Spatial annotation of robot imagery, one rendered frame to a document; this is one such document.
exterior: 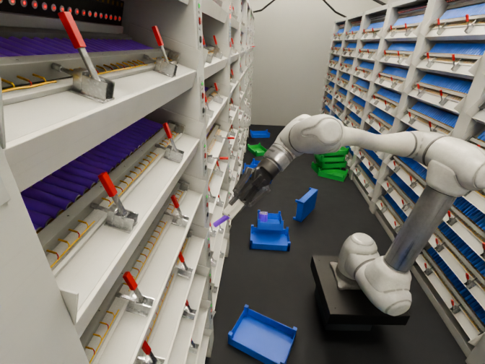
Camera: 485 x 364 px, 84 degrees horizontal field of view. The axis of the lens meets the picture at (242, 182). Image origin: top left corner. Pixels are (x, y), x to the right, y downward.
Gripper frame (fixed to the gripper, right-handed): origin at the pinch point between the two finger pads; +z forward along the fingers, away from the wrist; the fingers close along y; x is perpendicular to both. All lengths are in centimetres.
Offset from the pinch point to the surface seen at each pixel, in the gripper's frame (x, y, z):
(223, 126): -64, -2, -31
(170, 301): 14.5, 5.1, 30.4
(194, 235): -9.1, -1.3, 16.7
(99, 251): 40, 38, 17
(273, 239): -80, -103, -5
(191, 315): 5.1, -12.6, 36.0
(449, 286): 18, -132, -48
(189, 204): 0.9, 13.9, 8.1
